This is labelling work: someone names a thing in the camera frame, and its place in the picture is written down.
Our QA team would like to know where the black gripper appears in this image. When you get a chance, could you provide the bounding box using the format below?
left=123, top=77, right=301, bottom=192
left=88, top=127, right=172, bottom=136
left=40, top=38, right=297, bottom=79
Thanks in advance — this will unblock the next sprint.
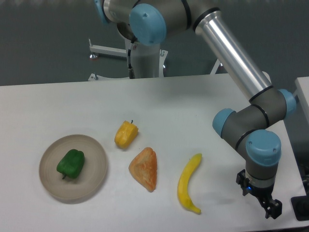
left=236, top=169, right=282, bottom=219

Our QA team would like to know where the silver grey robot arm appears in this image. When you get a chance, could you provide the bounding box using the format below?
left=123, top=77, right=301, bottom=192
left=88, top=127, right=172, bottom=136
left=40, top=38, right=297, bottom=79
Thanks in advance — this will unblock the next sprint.
left=94, top=0, right=296, bottom=218

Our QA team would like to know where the yellow bell pepper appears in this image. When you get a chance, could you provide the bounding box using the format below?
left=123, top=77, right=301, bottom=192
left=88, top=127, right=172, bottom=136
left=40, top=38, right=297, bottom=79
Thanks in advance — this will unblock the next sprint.
left=114, top=121, right=139, bottom=149

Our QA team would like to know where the beige round plate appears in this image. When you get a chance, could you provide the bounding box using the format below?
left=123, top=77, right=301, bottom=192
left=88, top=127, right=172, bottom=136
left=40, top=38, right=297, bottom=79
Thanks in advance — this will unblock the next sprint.
left=39, top=134, right=108, bottom=203

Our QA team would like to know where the green bell pepper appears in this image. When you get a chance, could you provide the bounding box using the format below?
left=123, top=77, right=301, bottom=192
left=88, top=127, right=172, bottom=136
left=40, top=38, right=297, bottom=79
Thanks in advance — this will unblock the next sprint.
left=56, top=149, right=85, bottom=179

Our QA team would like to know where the black device at right edge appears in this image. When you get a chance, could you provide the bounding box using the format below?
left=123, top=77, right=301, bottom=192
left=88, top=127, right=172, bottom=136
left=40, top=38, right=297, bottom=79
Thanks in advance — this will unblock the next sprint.
left=291, top=196, right=309, bottom=221

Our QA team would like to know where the yellow banana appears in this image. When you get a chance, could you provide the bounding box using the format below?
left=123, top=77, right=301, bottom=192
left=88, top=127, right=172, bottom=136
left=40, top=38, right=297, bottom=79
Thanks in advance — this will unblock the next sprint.
left=177, top=153, right=202, bottom=215

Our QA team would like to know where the white side table edge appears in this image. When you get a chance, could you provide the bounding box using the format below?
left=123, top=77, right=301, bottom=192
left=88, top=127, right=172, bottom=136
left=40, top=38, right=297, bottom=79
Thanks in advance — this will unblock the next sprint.
left=295, top=76, right=309, bottom=114

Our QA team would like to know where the toasted triangular bread slice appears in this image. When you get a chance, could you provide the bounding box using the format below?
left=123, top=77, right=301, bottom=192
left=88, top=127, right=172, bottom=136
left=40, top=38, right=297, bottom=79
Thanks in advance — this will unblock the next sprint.
left=128, top=147, right=157, bottom=192

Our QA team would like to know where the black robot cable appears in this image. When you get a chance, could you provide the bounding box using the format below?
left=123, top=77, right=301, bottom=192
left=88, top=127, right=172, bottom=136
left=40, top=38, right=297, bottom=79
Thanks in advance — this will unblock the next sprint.
left=127, top=36, right=139, bottom=79

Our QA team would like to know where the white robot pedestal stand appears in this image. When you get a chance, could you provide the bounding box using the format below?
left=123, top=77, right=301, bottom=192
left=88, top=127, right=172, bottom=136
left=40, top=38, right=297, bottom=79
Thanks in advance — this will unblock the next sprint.
left=87, top=23, right=227, bottom=82

